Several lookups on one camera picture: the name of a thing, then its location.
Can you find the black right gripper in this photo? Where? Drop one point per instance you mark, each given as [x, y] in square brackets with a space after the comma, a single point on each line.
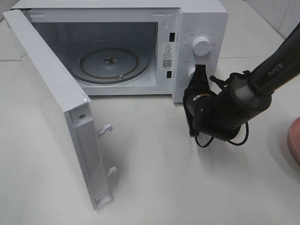
[198, 104]

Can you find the white microwave oven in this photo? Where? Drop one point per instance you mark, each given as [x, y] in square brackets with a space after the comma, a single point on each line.
[45, 31]

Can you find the pink round plate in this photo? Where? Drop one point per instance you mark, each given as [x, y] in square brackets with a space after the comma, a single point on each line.
[294, 140]

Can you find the white lower microwave knob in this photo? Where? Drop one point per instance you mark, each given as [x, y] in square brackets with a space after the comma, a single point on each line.
[191, 73]

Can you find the white microwave knob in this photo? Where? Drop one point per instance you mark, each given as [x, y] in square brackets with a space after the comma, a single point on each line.
[201, 45]
[191, 73]

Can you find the white upper microwave knob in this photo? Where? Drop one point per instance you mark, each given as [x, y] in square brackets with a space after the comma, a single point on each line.
[201, 45]

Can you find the glass microwave turntable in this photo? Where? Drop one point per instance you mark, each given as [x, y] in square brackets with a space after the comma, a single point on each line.
[109, 61]

